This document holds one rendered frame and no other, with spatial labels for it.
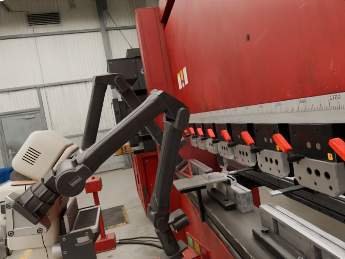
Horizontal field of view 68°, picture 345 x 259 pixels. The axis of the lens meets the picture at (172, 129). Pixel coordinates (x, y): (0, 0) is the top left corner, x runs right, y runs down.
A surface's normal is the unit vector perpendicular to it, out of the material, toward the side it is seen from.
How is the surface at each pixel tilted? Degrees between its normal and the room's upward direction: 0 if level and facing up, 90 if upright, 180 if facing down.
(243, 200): 90
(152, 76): 90
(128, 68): 90
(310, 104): 90
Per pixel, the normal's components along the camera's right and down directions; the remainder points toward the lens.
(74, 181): 0.44, 0.22
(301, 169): -0.97, 0.17
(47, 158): 0.23, 0.01
